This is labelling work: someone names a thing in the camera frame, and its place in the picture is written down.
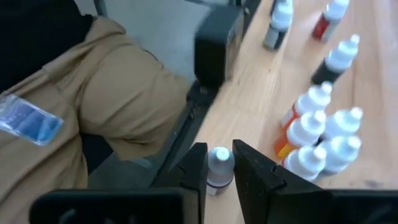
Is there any small yellow-labelled orange bottle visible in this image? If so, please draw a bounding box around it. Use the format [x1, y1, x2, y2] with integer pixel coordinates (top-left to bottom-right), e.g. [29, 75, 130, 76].
[279, 81, 334, 130]

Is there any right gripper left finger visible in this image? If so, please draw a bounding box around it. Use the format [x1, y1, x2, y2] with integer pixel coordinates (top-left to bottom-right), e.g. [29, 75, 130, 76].
[152, 142, 208, 224]

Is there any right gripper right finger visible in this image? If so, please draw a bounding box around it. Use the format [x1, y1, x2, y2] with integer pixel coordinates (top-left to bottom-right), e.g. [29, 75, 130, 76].
[233, 139, 330, 224]

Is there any small red dropper bottle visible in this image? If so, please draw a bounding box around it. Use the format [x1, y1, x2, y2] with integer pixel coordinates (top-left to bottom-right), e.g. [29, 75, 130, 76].
[312, 0, 351, 43]

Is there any blue badge in holder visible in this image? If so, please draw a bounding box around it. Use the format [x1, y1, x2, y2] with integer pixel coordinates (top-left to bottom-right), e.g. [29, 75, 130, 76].
[0, 93, 65, 147]

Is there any black table-level camera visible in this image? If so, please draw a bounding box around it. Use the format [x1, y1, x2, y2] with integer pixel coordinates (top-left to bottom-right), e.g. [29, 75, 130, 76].
[194, 4, 246, 90]

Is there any black aluminium table frame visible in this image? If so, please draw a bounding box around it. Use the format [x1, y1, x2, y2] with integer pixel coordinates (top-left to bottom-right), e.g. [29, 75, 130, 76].
[149, 0, 264, 190]

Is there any person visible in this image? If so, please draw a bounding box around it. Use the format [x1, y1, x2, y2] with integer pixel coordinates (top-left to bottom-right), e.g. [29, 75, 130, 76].
[0, 0, 192, 224]

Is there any small purple dropper bottle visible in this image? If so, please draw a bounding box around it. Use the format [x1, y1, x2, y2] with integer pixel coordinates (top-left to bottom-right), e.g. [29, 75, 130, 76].
[320, 106, 364, 141]
[206, 146, 236, 197]

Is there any small orange dropper bottle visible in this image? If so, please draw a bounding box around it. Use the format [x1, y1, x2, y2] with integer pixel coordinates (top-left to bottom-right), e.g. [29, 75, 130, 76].
[273, 110, 327, 159]
[281, 145, 328, 183]

